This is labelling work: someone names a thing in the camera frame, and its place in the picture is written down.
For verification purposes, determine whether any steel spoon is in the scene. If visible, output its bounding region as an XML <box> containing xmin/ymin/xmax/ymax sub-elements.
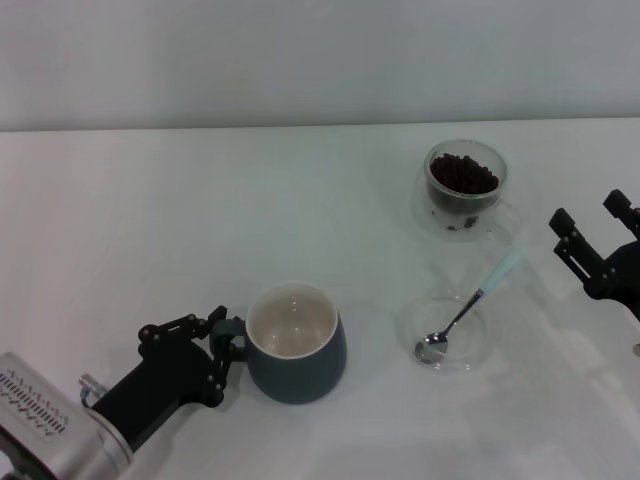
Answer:
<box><xmin>413</xmin><ymin>249</ymin><xmax>524</xmax><ymax>364</ymax></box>

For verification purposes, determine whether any double-wall glass cup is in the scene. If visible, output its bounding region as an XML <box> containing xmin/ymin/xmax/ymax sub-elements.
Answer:
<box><xmin>410</xmin><ymin>139</ymin><xmax>521</xmax><ymax>245</ymax></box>

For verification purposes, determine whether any clear glass saucer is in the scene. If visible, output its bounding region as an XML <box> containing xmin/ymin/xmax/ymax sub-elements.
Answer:
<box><xmin>396</xmin><ymin>294</ymin><xmax>489</xmax><ymax>374</ymax></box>

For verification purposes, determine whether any dark blue mug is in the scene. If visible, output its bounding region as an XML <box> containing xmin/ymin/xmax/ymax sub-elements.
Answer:
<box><xmin>209</xmin><ymin>280</ymin><xmax>348</xmax><ymax>406</ymax></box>

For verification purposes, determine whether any metal cable plug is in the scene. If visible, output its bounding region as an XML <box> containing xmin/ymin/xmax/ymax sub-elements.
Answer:
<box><xmin>78</xmin><ymin>373</ymin><xmax>110</xmax><ymax>407</ymax></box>

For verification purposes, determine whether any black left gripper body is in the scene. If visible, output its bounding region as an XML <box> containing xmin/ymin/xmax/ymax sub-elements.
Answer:
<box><xmin>88</xmin><ymin>342</ymin><xmax>224</xmax><ymax>454</ymax></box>

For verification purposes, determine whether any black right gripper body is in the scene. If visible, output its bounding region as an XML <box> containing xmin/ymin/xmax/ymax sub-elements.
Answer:
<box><xmin>582</xmin><ymin>242</ymin><xmax>640</xmax><ymax>321</ymax></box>

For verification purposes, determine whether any coffee beans heap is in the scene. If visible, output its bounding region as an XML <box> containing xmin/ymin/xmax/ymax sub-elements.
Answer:
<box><xmin>428</xmin><ymin>152</ymin><xmax>500</xmax><ymax>195</ymax></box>

